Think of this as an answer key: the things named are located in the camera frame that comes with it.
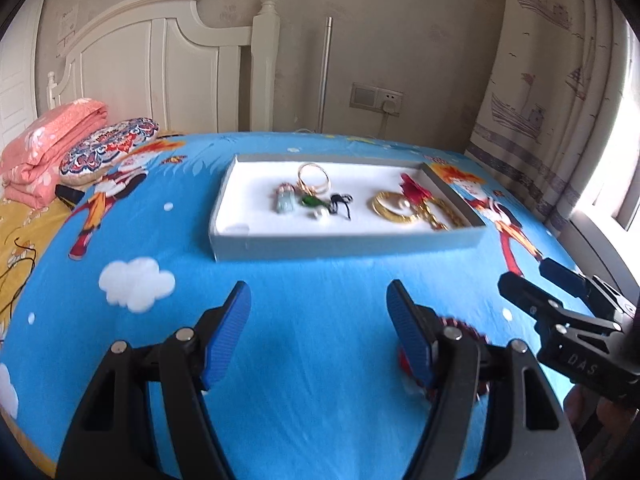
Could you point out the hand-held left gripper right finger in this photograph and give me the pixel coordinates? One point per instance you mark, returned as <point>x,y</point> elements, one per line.
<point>410,335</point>

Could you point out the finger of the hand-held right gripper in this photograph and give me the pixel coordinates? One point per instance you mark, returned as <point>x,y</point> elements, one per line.
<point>530,292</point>
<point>565,275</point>

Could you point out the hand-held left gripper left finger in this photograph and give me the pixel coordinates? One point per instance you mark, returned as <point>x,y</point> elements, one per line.
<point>227,340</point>

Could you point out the grey box white inside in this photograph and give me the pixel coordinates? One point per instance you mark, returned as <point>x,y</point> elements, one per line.
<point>345,247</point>

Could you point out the red bangle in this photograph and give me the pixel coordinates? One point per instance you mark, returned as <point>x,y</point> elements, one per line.
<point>414,186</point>

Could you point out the rose gold bangle rings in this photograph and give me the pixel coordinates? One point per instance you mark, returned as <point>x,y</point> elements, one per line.
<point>314,177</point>

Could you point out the person's right hand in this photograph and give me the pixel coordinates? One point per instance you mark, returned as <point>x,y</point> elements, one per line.
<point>590,415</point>

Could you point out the grey window ledge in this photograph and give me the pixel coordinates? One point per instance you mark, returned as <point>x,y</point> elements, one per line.
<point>600,245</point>

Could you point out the blue cartoon printed blanket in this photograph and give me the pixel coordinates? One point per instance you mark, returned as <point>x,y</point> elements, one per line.
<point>300,320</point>

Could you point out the ship printed curtain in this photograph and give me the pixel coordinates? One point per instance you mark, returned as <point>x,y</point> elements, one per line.
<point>550,85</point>

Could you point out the black object with yellow trim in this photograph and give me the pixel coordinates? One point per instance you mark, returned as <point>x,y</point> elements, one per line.
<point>67,194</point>

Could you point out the patterned round pillow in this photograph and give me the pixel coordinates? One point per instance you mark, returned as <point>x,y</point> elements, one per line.
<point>107,147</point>

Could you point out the yellow printed bedsheet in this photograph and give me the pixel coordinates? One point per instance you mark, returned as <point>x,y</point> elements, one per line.
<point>25,230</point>

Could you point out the folded pink floral quilt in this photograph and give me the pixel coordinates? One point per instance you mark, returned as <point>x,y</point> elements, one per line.
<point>45,150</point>

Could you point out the silver metal pole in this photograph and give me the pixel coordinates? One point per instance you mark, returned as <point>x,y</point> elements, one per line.
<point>325,75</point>

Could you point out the white wooden headboard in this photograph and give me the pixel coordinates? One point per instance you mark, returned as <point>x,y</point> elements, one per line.
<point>150,65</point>

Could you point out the white panelled door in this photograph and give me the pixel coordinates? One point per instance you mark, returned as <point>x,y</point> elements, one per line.
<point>20,75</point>

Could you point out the white wall plug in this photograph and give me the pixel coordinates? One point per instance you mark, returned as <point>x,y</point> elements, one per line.
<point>391,107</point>

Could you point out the grey wall switch panel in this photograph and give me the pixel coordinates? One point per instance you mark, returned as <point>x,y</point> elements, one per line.
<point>367,96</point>

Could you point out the paper notice on wall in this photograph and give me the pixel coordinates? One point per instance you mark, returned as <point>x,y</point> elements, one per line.
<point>69,25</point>

